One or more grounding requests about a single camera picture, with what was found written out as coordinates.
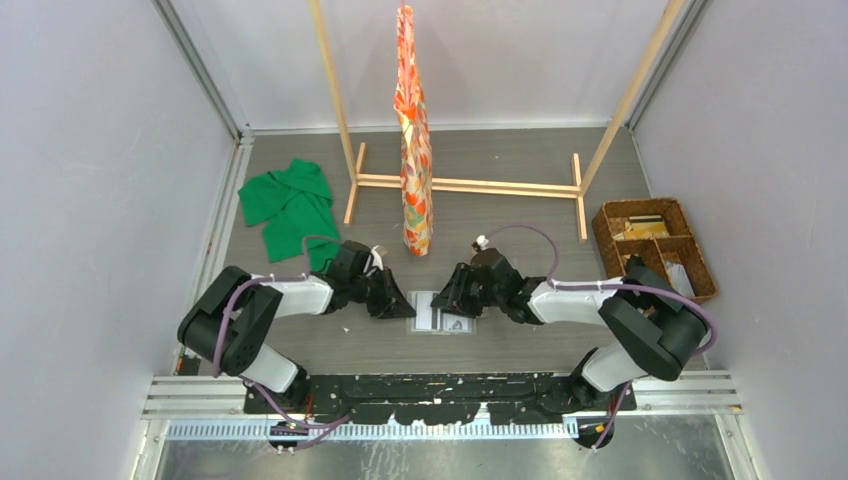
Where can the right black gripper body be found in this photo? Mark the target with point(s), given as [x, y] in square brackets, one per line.
[494, 295]

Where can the gold card in basket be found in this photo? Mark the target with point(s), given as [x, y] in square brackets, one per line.
[639, 228]

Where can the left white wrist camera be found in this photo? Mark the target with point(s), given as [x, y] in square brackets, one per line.
[377, 254]

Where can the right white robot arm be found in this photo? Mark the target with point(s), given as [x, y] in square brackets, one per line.
[656, 330]

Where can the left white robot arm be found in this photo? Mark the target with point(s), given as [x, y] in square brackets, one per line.
[229, 323]

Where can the wooden hanging rack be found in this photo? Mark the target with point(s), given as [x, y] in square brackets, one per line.
[661, 36]

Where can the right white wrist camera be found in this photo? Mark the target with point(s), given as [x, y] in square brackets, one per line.
[480, 244]

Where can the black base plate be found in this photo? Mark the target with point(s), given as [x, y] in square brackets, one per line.
[442, 399]

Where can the grey card holder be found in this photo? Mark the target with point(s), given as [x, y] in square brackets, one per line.
[440, 314]

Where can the white credit card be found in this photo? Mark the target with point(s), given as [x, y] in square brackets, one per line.
[430, 311]

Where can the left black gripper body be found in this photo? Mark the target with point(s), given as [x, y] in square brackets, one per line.
[362, 287]

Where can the orange patterned hanging cloth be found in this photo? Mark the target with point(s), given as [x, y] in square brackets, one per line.
[415, 146]

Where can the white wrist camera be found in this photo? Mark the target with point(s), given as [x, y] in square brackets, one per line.
[480, 244]
[377, 254]

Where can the white paper in basket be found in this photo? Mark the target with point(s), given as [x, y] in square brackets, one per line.
[679, 279]

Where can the brown wicker basket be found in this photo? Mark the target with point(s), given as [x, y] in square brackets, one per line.
[681, 246]

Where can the green cloth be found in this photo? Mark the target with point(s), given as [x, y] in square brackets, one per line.
[294, 208]

